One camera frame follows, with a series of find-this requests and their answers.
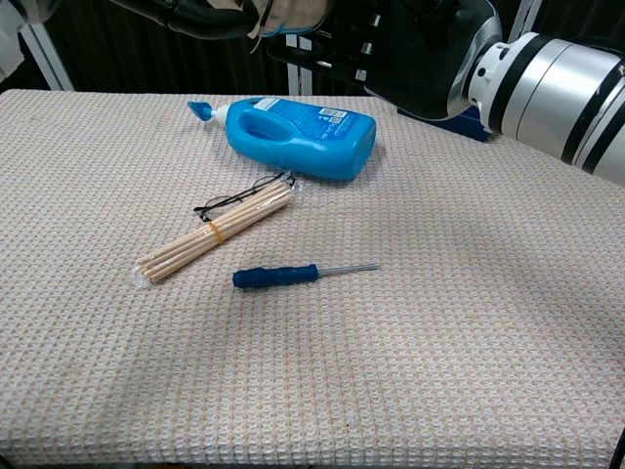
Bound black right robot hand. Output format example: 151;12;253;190
266;0;504;122

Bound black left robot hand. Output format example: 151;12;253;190
109;0;260;41

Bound dark blue rectangular box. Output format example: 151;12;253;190
397;104;493;144

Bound blue detergent bottle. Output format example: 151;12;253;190
187;96;378;184

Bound black thin-rimmed eyeglasses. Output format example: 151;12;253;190
192;170;295;222

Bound wooden chopsticks bundle in wrap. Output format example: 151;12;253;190
129;171;301;290

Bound beige waffle tablecloth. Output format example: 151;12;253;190
0;88;625;469

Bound white slanted frame post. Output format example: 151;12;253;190
502;0;544;45
18;21;75;92

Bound white upright frame post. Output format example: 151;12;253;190
298;34;314;97
284;34;301;97

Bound blue handled screwdriver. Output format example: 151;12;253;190
231;262;382;293

